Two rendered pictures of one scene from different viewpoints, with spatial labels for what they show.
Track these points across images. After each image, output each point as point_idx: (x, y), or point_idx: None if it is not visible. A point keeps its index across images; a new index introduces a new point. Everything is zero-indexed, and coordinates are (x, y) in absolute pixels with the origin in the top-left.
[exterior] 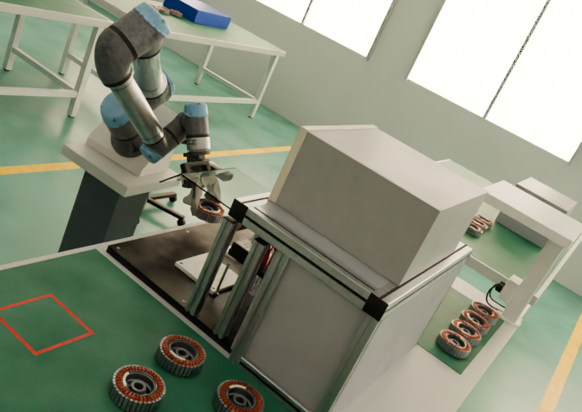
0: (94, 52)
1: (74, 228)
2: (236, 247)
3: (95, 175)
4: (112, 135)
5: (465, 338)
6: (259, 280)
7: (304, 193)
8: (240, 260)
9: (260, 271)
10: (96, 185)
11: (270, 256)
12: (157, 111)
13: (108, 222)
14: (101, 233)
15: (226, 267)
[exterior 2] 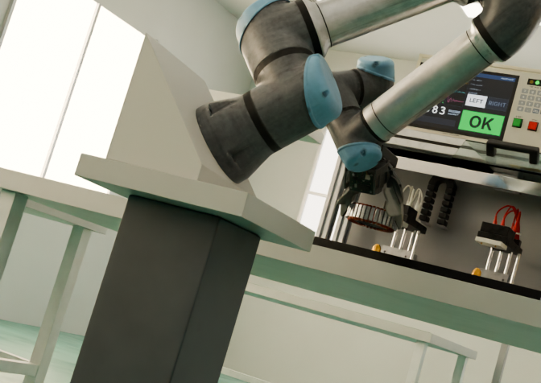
0: (534, 10)
1: (182, 380)
2: (510, 233)
3: (283, 232)
4: (273, 145)
5: None
6: (490, 263)
7: None
8: (512, 245)
9: (519, 247)
10: (227, 261)
11: (416, 243)
12: (187, 76)
13: (234, 325)
14: (223, 354)
15: (519, 258)
